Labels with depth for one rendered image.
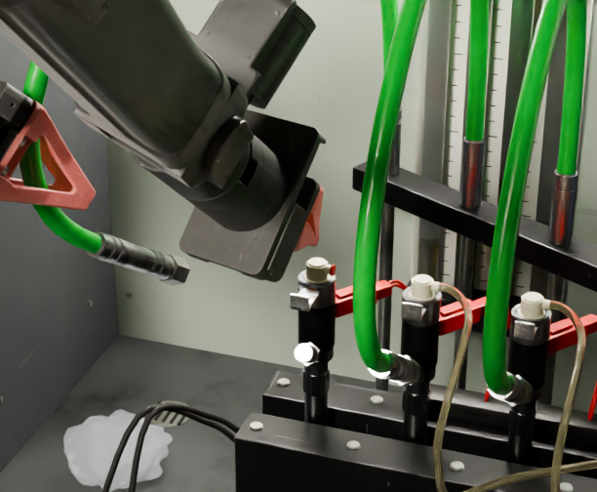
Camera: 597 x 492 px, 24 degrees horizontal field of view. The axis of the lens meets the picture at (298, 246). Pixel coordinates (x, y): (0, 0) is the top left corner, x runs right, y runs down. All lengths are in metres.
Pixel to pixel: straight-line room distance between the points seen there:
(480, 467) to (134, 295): 0.53
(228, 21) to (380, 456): 0.40
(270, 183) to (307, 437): 0.28
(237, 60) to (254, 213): 0.12
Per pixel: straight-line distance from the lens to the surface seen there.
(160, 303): 1.47
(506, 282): 0.84
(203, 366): 1.45
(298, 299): 1.02
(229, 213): 0.87
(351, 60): 1.28
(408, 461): 1.07
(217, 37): 0.81
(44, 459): 1.34
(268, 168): 0.87
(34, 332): 1.34
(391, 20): 1.16
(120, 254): 0.99
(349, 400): 1.13
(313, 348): 1.06
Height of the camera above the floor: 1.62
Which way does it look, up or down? 28 degrees down
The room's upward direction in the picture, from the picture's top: straight up
